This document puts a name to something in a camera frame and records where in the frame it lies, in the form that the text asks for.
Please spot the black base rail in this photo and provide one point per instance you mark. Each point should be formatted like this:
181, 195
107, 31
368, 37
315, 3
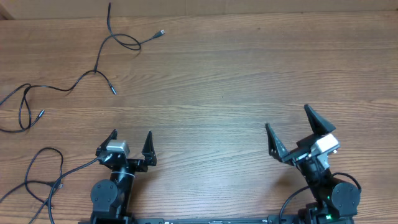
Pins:
217, 221

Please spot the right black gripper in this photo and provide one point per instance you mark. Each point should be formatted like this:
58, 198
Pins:
318, 124

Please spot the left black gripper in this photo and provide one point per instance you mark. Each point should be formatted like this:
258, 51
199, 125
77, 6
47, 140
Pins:
147, 150

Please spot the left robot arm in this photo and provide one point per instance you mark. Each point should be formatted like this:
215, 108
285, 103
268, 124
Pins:
111, 196

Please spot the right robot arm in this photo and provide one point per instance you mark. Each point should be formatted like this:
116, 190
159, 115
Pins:
337, 195

